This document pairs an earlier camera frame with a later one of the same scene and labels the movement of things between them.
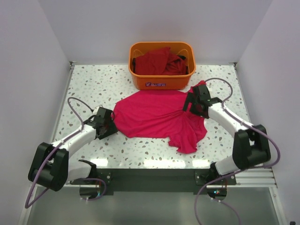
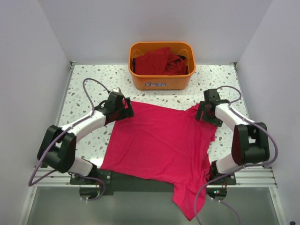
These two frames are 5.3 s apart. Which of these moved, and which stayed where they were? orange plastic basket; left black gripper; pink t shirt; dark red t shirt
Moved: left black gripper; pink t shirt
Stayed: orange plastic basket; dark red t shirt
